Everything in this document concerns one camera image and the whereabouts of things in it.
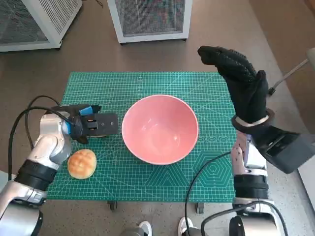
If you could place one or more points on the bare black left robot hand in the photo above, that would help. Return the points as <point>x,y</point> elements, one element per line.
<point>103,124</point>

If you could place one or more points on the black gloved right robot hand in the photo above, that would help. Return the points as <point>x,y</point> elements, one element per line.
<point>248,91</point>

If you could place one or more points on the round toy bread bun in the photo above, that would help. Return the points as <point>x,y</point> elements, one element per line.
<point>82,163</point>

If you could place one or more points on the pink bowl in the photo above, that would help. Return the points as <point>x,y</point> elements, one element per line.
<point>160,127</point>

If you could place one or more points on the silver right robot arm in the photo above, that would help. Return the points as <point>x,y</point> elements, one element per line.
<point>251,182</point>

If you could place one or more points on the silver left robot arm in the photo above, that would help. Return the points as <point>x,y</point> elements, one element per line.
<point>49,147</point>

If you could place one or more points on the grey metal chair leg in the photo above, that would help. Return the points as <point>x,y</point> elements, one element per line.
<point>288,76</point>

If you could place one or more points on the green cutting mat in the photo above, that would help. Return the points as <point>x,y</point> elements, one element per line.
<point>110,177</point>

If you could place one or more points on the black table caster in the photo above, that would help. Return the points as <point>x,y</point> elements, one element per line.
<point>200,208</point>
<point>112,205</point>

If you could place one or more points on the person's leg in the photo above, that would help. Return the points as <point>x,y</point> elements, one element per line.
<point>3,175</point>

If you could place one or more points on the white shoe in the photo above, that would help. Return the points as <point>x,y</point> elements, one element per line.
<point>145,228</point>
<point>184,225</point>

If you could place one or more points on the white board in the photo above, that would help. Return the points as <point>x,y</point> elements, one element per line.
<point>308,186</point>

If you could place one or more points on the white perforated mesh cabinet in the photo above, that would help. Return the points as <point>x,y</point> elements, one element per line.
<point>37,22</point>

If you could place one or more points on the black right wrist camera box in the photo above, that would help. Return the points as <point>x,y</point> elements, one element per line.
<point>288,150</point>

